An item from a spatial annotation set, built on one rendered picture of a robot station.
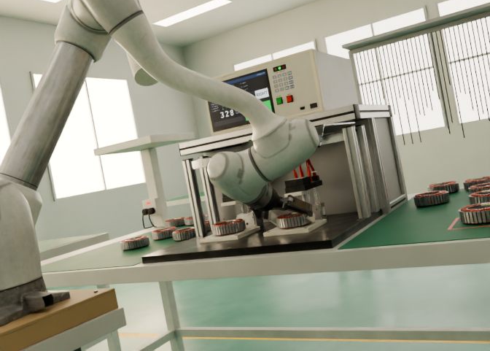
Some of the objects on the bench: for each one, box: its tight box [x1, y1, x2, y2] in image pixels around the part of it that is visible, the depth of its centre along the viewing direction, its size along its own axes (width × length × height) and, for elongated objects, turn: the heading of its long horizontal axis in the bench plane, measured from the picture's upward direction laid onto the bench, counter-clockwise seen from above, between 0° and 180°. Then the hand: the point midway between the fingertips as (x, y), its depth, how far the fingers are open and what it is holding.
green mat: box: [41, 225, 211, 273], centre depth 218 cm, size 94×61×1 cm, turn 57°
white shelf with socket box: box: [93, 132, 195, 229], centre depth 261 cm, size 35×37×46 cm
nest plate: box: [263, 219, 327, 236], centre depth 160 cm, size 15×15×1 cm
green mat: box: [338, 188, 490, 250], centre depth 153 cm, size 94×61×1 cm, turn 57°
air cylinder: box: [237, 212, 264, 228], centre depth 184 cm, size 5×8×6 cm
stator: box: [120, 236, 149, 250], centre depth 206 cm, size 11×11×4 cm
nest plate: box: [199, 226, 260, 243], centre depth 172 cm, size 15×15×1 cm
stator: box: [276, 212, 311, 229], centre depth 160 cm, size 11×11×4 cm
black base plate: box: [141, 209, 382, 263], centre depth 167 cm, size 47×64×2 cm
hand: (294, 218), depth 160 cm, fingers closed on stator, 11 cm apart
